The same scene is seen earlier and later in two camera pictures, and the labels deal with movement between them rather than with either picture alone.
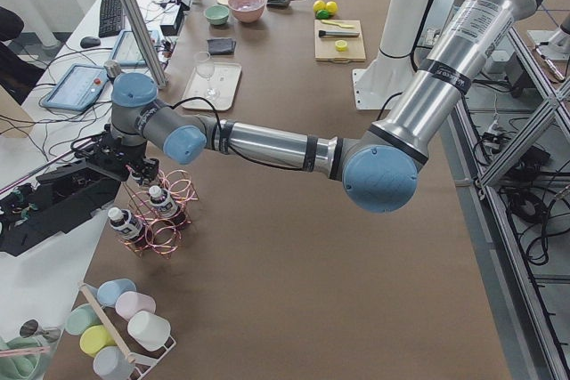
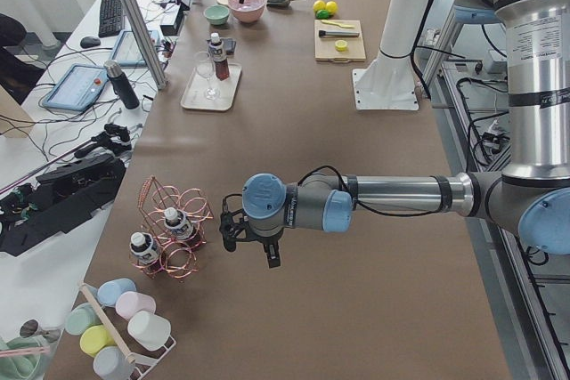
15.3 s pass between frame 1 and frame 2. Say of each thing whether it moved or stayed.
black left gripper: moved
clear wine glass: stayed
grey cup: stayed
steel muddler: stayed
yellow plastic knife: stayed
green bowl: stayed
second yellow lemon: stayed
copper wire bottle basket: moved
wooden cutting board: stayed
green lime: stayed
